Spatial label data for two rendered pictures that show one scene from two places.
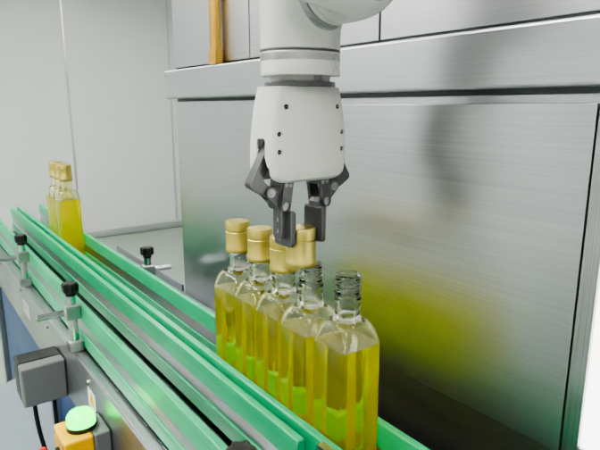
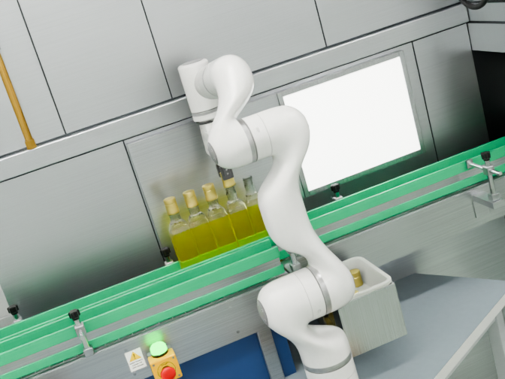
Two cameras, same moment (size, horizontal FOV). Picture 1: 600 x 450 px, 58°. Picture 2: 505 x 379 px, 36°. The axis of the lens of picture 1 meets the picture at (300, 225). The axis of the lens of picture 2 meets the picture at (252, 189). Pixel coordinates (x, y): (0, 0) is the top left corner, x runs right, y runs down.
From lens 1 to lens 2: 199 cm
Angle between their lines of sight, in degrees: 64
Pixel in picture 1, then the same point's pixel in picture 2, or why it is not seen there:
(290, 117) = not seen: hidden behind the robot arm
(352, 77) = (170, 116)
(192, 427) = (244, 262)
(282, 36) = (214, 103)
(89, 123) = not seen: outside the picture
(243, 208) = (86, 225)
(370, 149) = (195, 141)
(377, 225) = (210, 170)
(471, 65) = not seen: hidden behind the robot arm
